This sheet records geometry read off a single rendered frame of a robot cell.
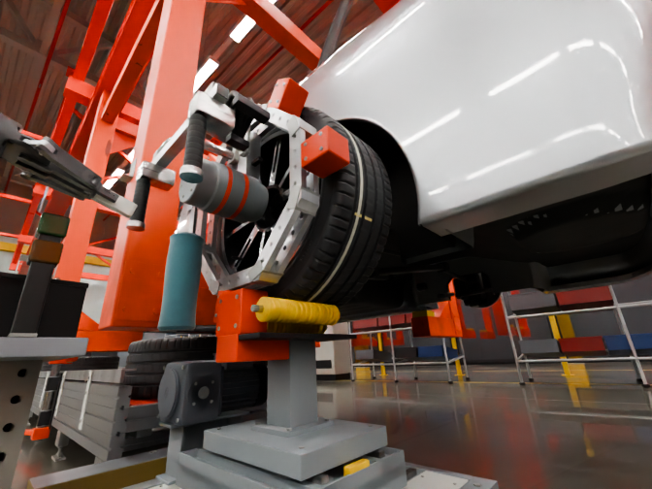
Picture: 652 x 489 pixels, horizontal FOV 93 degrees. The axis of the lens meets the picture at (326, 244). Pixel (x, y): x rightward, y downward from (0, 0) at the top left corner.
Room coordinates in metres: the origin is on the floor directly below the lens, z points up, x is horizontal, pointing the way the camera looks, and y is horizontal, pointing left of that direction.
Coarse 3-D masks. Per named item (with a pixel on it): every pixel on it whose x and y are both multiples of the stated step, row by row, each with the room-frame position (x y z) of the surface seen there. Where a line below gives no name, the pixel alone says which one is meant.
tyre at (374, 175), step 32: (320, 128) 0.68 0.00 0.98; (352, 160) 0.67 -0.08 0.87; (320, 192) 0.69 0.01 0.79; (352, 192) 0.67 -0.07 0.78; (384, 192) 0.77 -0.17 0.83; (320, 224) 0.69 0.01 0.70; (352, 224) 0.70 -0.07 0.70; (384, 224) 0.80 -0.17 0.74; (320, 256) 0.70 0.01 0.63; (352, 256) 0.76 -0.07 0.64; (288, 288) 0.77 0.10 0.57; (352, 288) 0.87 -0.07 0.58
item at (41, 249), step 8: (40, 240) 0.48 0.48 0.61; (32, 248) 0.48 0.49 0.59; (40, 248) 0.48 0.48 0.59; (48, 248) 0.49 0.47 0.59; (56, 248) 0.50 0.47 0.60; (32, 256) 0.48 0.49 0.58; (40, 256) 0.48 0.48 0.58; (48, 256) 0.49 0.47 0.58; (56, 256) 0.50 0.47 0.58; (56, 264) 0.50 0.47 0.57
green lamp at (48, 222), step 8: (48, 216) 0.48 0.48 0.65; (56, 216) 0.49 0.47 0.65; (64, 216) 0.50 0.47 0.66; (40, 224) 0.48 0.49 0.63; (48, 224) 0.48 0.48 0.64; (56, 224) 0.49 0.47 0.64; (64, 224) 0.50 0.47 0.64; (40, 232) 0.48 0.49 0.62; (48, 232) 0.49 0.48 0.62; (56, 232) 0.49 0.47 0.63; (64, 232) 0.50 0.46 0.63
